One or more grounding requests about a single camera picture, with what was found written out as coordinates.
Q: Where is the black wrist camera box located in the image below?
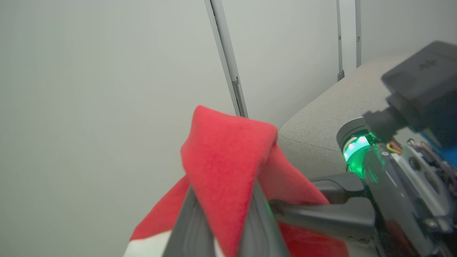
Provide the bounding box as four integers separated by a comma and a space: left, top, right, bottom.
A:
362, 40, 457, 148

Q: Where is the light grey fabric sofa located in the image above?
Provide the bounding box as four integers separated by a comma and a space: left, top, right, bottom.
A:
277, 48, 457, 179

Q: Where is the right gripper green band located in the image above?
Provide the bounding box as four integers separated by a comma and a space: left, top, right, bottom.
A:
268, 130, 457, 257

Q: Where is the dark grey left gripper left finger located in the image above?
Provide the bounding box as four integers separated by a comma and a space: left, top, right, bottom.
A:
162, 185, 217, 257

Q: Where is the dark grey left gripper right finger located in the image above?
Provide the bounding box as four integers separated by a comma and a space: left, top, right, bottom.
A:
238, 180, 290, 257

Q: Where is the thin grey partition post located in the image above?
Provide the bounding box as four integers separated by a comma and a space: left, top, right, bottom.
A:
355, 0, 362, 68
336, 0, 345, 82

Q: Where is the grey partition post with feet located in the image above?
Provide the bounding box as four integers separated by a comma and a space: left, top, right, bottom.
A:
204, 0, 248, 118

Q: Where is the red garment with white stripe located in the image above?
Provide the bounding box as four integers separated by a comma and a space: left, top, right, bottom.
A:
123, 105, 350, 257

